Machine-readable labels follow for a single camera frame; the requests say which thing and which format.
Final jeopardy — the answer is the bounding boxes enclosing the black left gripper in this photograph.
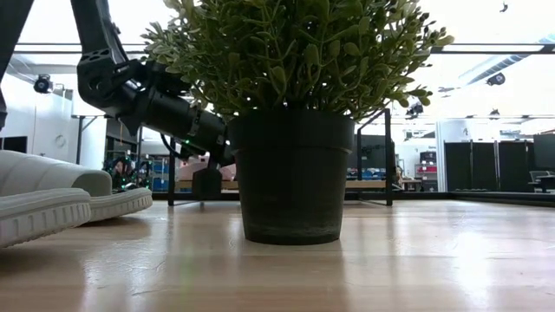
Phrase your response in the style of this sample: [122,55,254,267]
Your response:
[198,110,235,168]

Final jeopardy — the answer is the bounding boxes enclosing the grey rubber slide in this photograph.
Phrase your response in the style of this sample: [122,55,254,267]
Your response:
[0,187,93,249]
[0,149,153,223]

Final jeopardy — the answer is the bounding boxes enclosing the green plant in black pot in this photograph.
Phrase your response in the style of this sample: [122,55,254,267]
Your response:
[139,0,456,246]

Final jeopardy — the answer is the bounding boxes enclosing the large black monitor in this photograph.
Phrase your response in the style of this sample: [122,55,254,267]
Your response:
[353,133,396,171]

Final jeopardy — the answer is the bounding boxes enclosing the red parts bin rack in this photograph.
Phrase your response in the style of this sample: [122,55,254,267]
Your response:
[415,150,439,192]

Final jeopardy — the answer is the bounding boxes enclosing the black room divider panels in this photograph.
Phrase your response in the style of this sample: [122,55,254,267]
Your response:
[444,140,535,192]

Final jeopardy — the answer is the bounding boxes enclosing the grey office chair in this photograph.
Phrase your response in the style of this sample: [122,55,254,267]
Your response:
[527,170,555,194]

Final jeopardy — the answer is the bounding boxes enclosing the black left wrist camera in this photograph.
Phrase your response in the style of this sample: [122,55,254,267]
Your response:
[192,153,224,201]

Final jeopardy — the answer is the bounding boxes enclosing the black wall monitor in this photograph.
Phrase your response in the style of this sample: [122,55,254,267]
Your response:
[0,135,29,153]

